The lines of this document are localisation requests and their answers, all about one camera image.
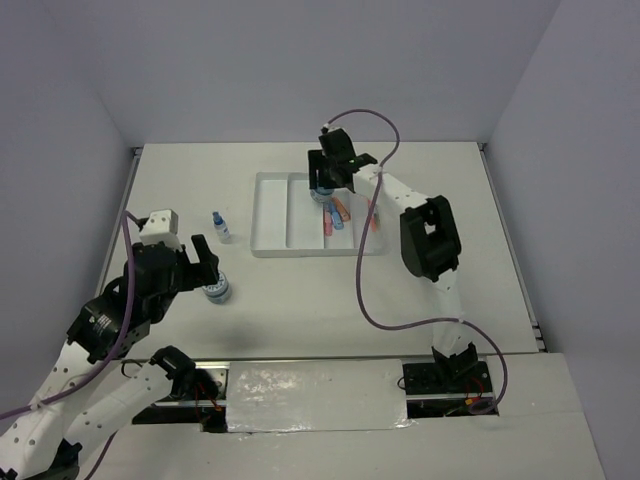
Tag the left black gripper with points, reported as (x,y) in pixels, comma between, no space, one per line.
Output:
(200,274)

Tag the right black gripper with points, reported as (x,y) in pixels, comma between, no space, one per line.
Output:
(316,160)

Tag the blue ink jar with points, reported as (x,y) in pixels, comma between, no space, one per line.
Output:
(220,292)
(322,195)

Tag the small blue bottle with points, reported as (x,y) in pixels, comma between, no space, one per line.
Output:
(221,228)

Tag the orange highlighter cap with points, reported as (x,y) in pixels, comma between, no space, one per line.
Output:
(342,210)

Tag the blue highlighter marker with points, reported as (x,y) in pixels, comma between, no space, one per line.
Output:
(335,217)

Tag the pink highlighter cap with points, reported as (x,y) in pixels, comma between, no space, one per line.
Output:
(327,224)

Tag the orange highlighter pen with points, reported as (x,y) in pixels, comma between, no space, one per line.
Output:
(373,217)

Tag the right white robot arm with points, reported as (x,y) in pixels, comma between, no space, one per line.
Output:
(430,244)

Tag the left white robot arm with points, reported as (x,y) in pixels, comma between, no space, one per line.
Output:
(62,428)

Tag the white compartment tray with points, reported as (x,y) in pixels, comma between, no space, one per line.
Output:
(288,223)

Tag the silver foil panel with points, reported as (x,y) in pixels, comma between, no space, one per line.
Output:
(315,396)

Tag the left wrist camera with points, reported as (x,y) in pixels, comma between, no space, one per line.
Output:
(160,227)

